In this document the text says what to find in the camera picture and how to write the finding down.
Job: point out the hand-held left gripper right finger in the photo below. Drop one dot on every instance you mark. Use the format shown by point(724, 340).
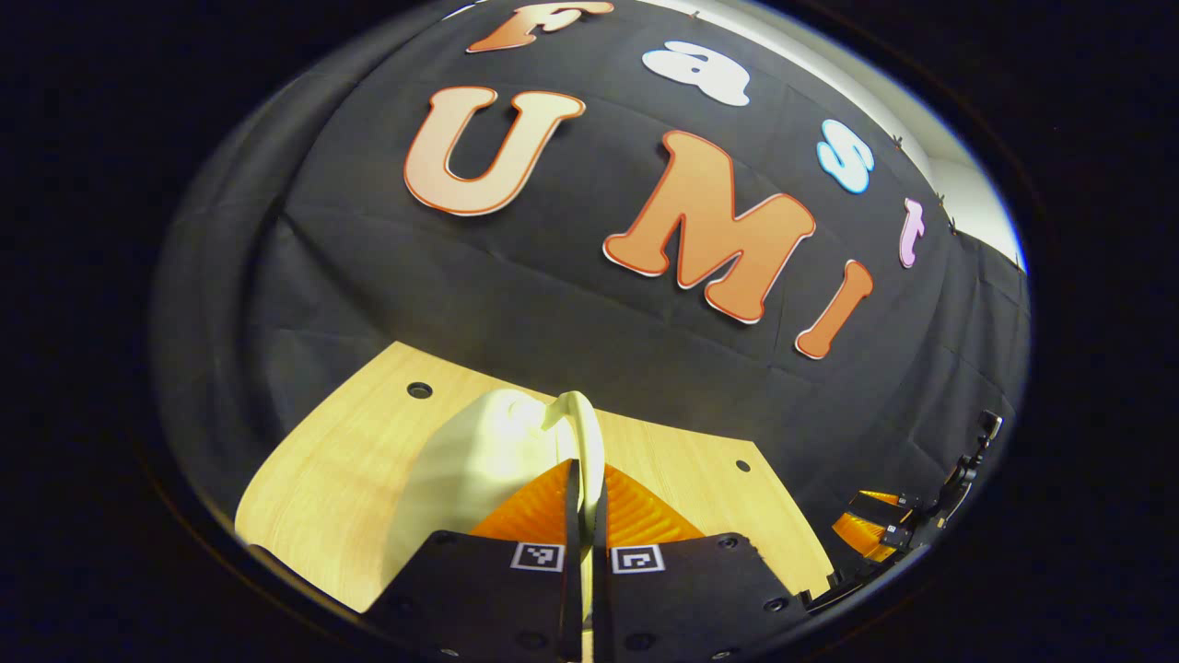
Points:
point(682, 599)

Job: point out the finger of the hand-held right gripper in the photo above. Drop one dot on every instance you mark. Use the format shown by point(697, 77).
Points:
point(861, 534)
point(880, 498)

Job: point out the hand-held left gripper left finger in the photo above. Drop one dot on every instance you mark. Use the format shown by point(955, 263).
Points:
point(488, 599)

